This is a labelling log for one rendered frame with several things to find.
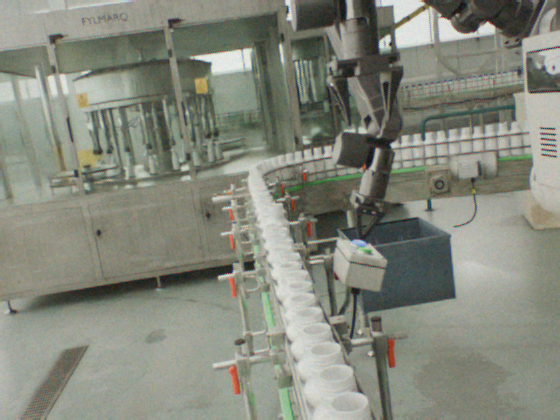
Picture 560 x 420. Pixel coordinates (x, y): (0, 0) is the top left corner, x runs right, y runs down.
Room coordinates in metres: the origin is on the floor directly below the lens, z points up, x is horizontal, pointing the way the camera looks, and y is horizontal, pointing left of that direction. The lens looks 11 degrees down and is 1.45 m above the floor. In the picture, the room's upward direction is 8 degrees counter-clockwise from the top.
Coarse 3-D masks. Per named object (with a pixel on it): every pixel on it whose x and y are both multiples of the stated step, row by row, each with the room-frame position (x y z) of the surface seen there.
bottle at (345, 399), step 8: (352, 392) 0.50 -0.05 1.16; (336, 400) 0.50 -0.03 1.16; (344, 400) 0.50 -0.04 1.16; (352, 400) 0.50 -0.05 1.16; (360, 400) 0.50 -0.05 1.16; (336, 408) 0.50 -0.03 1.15; (344, 408) 0.50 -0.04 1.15; (352, 408) 0.50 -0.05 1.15; (360, 408) 0.47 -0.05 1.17; (368, 408) 0.48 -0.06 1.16; (336, 416) 0.48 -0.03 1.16; (344, 416) 0.47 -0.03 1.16; (352, 416) 0.47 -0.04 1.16; (360, 416) 0.47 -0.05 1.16; (368, 416) 0.48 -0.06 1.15
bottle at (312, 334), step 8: (304, 328) 0.68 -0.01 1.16; (312, 328) 0.68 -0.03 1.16; (320, 328) 0.68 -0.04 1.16; (328, 328) 0.67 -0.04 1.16; (304, 336) 0.66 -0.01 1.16; (312, 336) 0.65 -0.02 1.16; (320, 336) 0.65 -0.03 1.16; (328, 336) 0.66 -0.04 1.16; (304, 344) 0.66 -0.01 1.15; (312, 344) 0.65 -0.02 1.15; (304, 352) 0.66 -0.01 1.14; (304, 360) 0.66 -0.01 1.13; (304, 368) 0.65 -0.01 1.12; (304, 376) 0.65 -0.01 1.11; (304, 384) 0.65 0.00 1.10; (304, 400) 0.66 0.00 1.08
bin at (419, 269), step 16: (384, 224) 2.08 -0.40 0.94; (400, 224) 2.08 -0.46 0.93; (416, 224) 2.09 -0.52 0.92; (432, 224) 1.94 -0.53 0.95; (320, 240) 2.02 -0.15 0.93; (352, 240) 2.07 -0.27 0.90; (368, 240) 2.08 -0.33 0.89; (384, 240) 2.08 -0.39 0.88; (400, 240) 2.08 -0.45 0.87; (416, 240) 1.78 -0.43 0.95; (432, 240) 1.78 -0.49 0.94; (448, 240) 1.78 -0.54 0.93; (320, 256) 1.81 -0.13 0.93; (384, 256) 1.77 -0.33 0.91; (400, 256) 1.78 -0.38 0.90; (416, 256) 1.78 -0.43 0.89; (432, 256) 1.78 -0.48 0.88; (448, 256) 1.78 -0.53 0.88; (384, 272) 1.77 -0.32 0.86; (400, 272) 1.78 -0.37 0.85; (416, 272) 1.78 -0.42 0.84; (432, 272) 1.78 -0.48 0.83; (448, 272) 1.78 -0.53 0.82; (384, 288) 1.77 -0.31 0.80; (400, 288) 1.78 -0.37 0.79; (416, 288) 1.78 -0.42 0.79; (432, 288) 1.78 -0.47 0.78; (448, 288) 1.78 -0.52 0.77; (368, 304) 1.77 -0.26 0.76; (384, 304) 1.77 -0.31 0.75; (400, 304) 1.78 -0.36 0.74
